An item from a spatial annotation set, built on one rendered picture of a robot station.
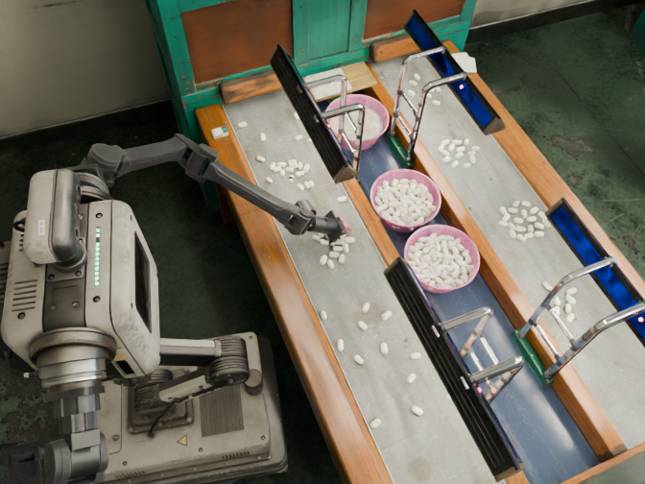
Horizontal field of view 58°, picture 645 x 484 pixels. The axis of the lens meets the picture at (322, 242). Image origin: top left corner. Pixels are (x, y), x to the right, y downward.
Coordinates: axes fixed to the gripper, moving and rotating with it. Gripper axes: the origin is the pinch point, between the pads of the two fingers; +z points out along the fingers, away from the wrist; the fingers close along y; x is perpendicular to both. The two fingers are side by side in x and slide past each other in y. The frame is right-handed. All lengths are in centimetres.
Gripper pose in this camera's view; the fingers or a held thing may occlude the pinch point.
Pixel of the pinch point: (348, 229)
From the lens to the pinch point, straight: 211.0
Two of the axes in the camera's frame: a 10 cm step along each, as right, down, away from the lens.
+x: -6.0, 6.1, 5.2
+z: 7.0, 0.9, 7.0
